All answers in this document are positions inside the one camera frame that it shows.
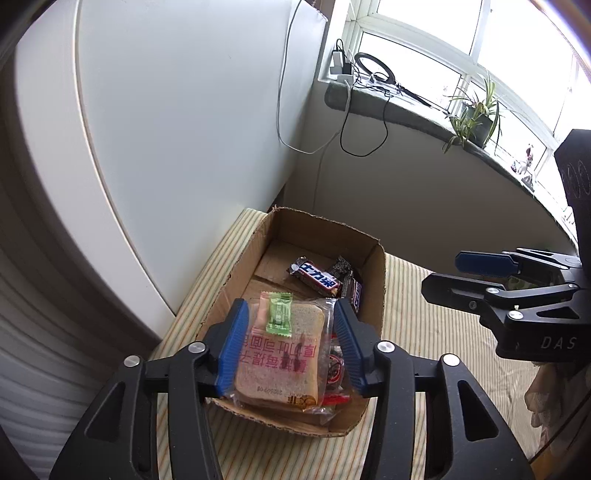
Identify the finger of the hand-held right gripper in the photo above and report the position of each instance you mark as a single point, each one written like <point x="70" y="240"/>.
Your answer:
<point x="452" y="288"/>
<point x="475" y="262"/>

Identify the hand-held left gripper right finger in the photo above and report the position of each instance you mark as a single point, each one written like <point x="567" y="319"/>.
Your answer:
<point x="351" y="346"/>

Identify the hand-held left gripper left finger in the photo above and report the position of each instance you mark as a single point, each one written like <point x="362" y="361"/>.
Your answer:
<point x="231" y="346"/>

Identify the red clear date snack packet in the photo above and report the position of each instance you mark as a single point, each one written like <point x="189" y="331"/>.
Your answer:
<point x="333" y="364"/>

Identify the sliced bread packet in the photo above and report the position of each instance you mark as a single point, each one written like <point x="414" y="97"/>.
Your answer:
<point x="277" y="364"/>

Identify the small brown chocolate bar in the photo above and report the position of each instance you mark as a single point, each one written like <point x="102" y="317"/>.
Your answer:
<point x="354" y="293"/>

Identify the green candy packet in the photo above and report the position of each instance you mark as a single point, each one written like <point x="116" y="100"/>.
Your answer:
<point x="278" y="314"/>

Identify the brown cardboard box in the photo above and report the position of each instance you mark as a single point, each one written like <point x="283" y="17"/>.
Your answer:
<point x="369" y="286"/>

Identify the large brown chocolate bar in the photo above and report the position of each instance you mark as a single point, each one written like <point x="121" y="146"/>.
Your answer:
<point x="316" y="276"/>

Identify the dark speckled snack packet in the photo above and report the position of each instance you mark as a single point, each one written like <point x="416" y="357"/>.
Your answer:
<point x="340" y="266"/>

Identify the beige cloth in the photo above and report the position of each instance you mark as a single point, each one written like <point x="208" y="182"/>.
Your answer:
<point x="540" y="392"/>

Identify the white pink figurine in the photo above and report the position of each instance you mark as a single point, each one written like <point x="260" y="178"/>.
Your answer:
<point x="527" y="159"/>

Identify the potted spider plant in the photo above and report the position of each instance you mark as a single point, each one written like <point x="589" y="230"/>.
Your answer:
<point x="480" y="124"/>

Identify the grey stone windowsill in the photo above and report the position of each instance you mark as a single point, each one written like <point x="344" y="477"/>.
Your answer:
<point x="415" y="117"/>

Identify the white ribbed panel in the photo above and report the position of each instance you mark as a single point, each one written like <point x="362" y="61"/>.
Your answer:
<point x="46" y="360"/>

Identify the white cabinet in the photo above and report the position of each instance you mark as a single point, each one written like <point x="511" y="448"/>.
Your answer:
<point x="161" y="138"/>

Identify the white power strip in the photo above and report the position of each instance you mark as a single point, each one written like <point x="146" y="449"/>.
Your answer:
<point x="339" y="62"/>

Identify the white window frame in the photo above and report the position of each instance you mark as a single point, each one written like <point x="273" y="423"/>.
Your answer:
<point x="474" y="27"/>

